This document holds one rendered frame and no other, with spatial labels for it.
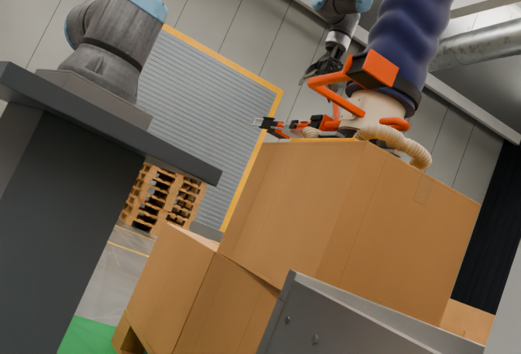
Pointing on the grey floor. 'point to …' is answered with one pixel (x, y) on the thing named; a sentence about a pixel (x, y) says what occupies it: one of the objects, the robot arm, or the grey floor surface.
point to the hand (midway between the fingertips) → (313, 94)
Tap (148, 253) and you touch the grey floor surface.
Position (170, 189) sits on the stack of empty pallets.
